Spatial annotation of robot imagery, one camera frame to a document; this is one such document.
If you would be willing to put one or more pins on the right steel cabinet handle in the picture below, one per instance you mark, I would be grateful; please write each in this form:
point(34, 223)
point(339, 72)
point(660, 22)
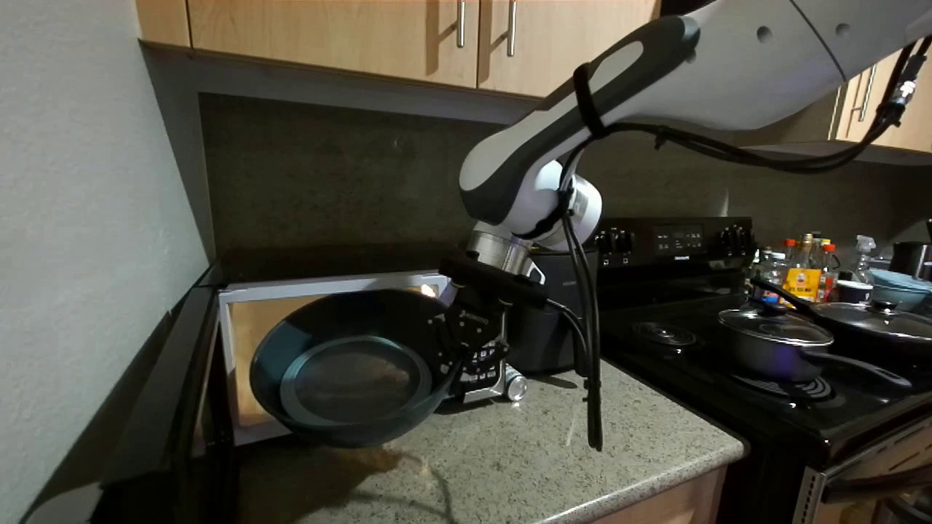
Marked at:
point(510, 27)

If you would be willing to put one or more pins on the black pot with glass lid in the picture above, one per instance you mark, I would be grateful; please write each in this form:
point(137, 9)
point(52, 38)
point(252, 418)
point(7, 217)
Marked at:
point(786, 348)

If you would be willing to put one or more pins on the left wooden cabinet door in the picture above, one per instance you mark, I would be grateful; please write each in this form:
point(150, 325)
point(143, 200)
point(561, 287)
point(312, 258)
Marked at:
point(396, 38)

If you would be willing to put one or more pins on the stainless steel microwave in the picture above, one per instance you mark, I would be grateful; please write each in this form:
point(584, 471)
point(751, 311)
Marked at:
point(252, 311)

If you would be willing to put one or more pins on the lower wooden base cabinet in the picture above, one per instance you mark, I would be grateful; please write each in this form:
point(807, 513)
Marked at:
point(692, 501)

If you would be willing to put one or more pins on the black frying pan with lid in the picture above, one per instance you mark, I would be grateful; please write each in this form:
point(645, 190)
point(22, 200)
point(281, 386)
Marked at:
point(864, 328)

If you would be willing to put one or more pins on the black electric stove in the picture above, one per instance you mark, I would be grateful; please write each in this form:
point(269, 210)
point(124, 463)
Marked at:
point(827, 399)

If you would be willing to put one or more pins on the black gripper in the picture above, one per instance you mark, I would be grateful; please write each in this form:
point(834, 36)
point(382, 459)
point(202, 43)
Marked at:
point(475, 340)

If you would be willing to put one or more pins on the steel cabinet handle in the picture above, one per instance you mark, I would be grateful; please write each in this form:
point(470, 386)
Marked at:
point(510, 27)
point(460, 24)

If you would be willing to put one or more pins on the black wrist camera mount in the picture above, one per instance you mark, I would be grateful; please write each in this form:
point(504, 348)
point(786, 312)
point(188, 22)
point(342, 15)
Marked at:
point(494, 284)

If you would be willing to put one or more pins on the light blue bowl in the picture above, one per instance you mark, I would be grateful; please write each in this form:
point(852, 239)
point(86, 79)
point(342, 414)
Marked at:
point(901, 289)

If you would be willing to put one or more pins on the yellow oil bottle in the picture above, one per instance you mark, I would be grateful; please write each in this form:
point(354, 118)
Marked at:
point(801, 274)

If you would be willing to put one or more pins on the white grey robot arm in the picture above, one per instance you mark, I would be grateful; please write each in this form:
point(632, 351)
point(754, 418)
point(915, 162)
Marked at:
point(730, 65)

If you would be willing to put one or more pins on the left steel cabinet handle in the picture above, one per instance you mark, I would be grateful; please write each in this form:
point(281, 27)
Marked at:
point(460, 24)

